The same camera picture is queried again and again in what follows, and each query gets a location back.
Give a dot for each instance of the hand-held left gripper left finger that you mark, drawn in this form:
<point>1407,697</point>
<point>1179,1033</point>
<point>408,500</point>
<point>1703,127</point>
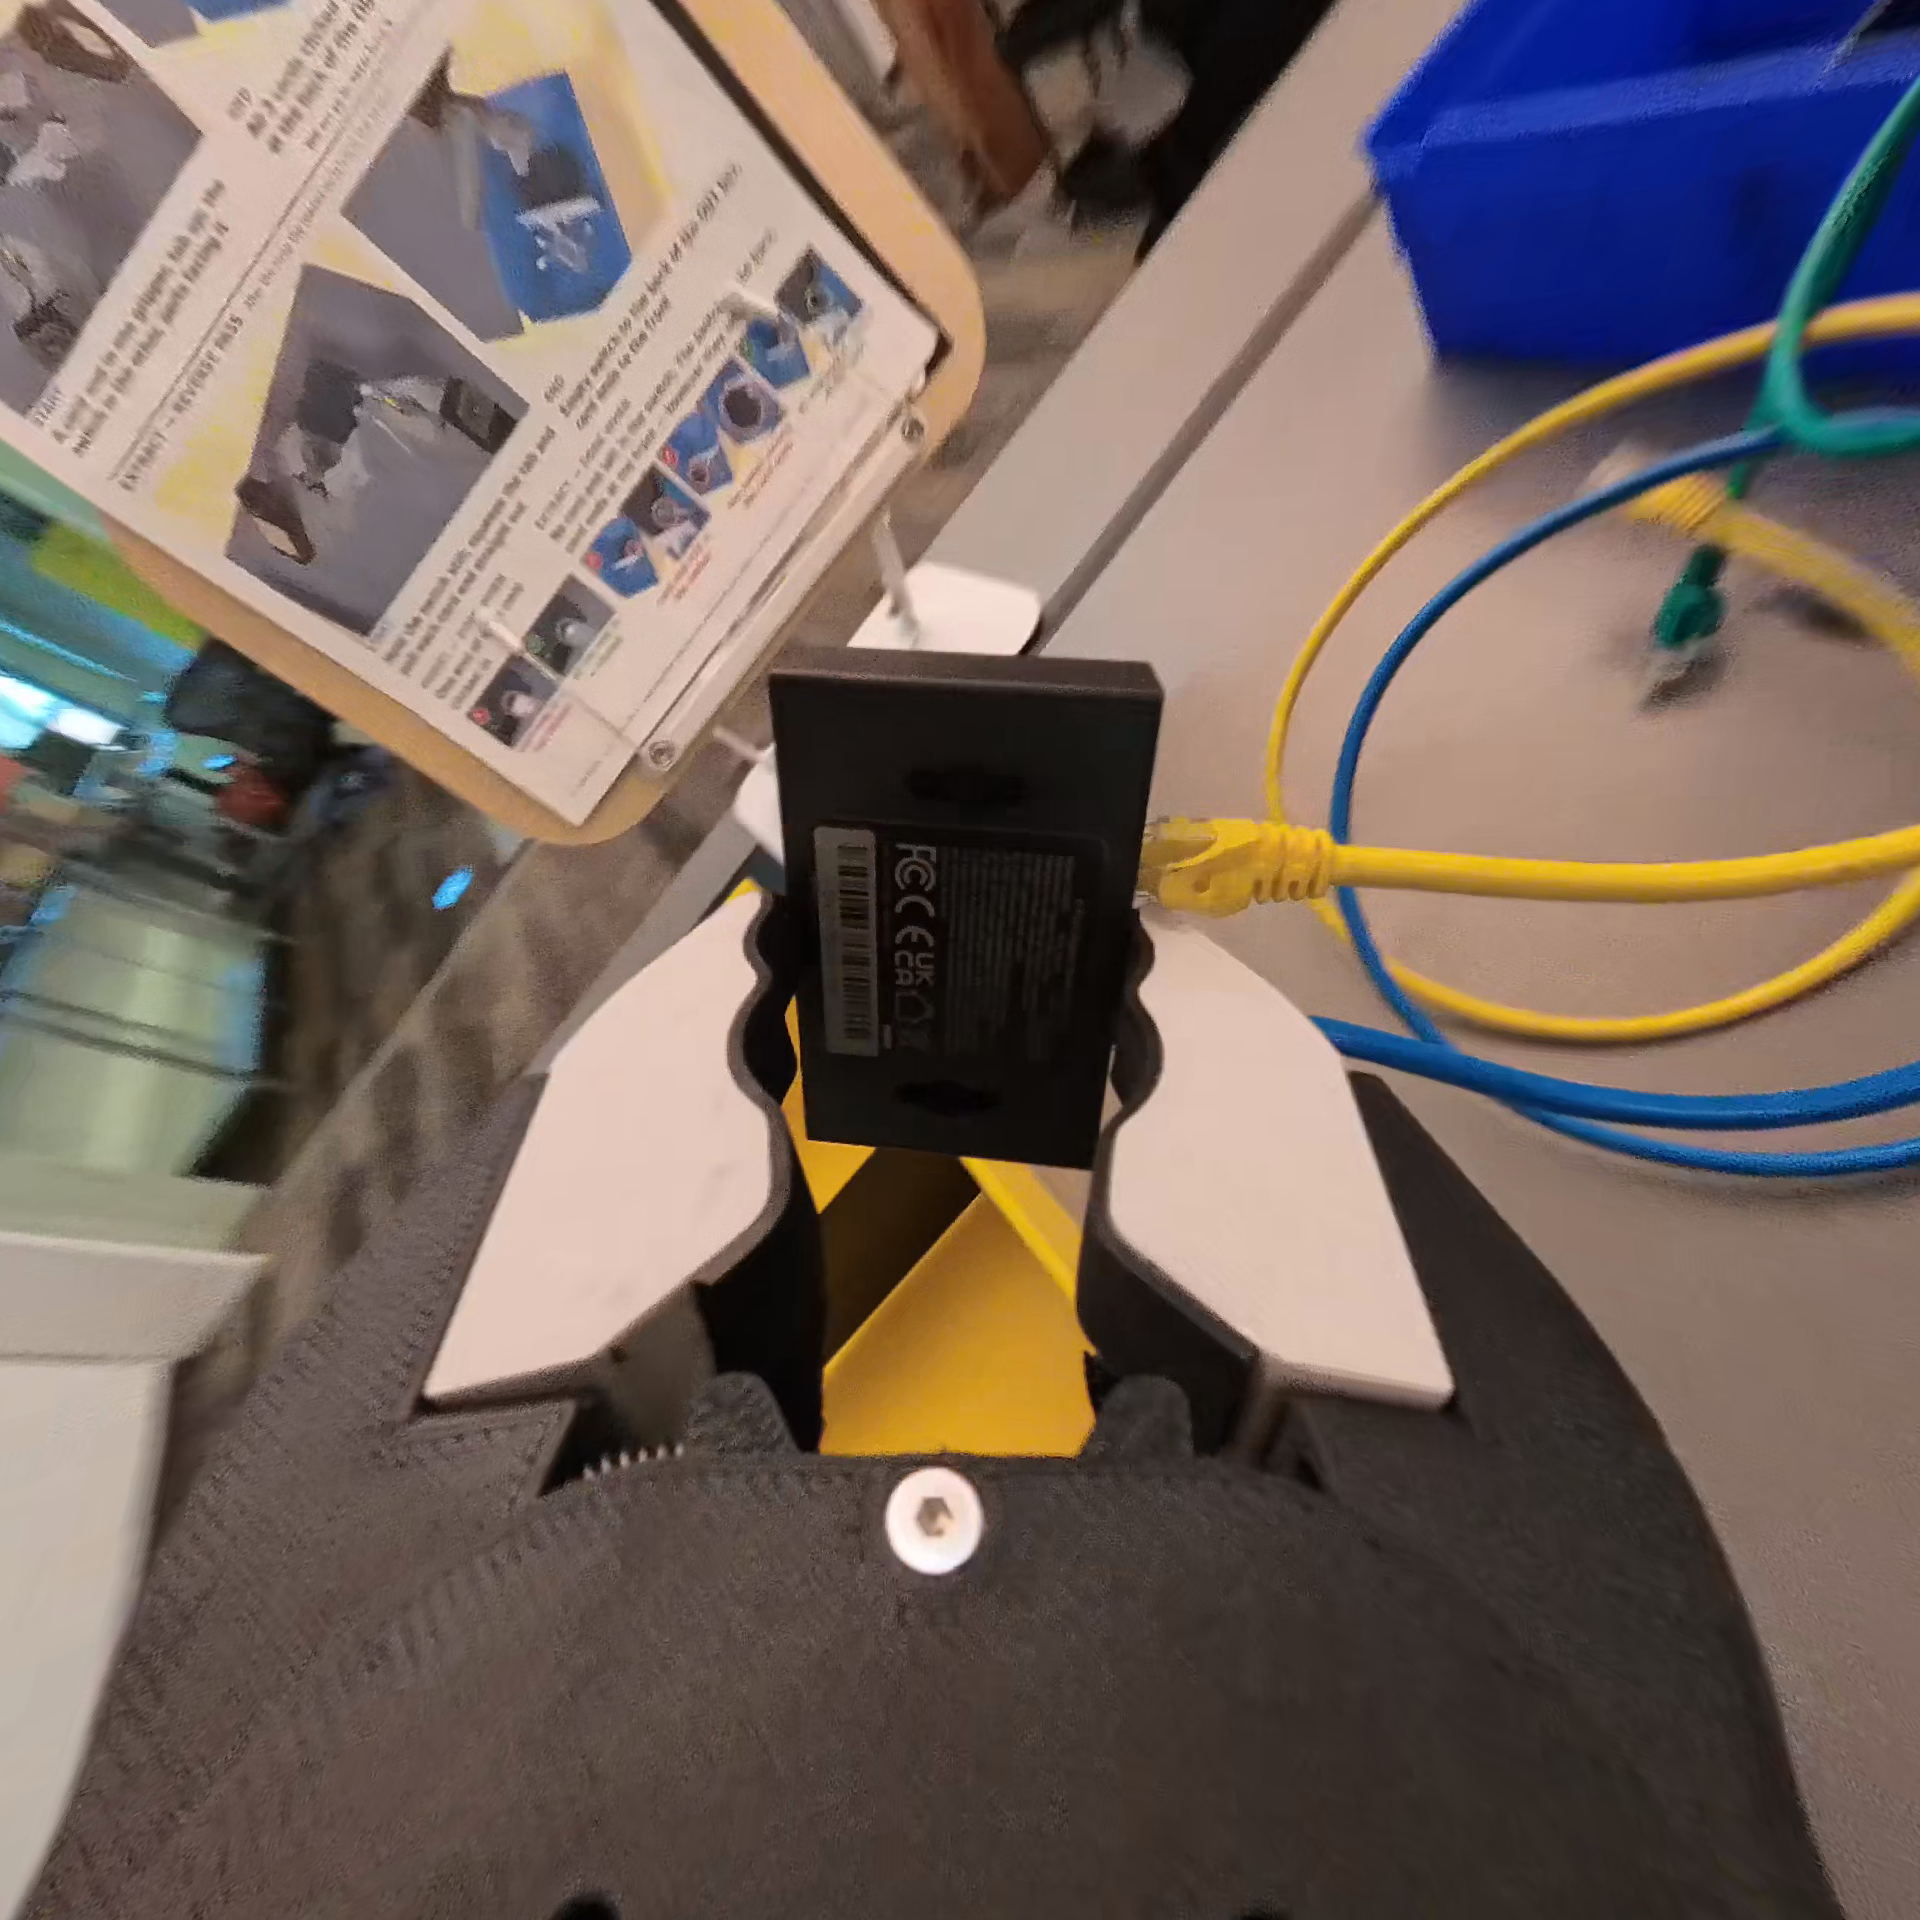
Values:
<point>630,1141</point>

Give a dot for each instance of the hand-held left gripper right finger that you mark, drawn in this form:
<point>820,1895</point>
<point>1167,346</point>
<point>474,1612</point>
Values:
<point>1277,1172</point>

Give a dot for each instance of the yellow plastic bin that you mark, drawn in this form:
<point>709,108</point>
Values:
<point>962,1349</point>

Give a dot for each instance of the black ethernet switch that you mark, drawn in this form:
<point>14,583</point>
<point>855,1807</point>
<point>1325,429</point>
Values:
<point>962,960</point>

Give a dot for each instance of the blue plastic bin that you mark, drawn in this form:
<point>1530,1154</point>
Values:
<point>1621,210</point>

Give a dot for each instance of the wooden instruction board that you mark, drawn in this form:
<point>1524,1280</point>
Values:
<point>451,375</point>

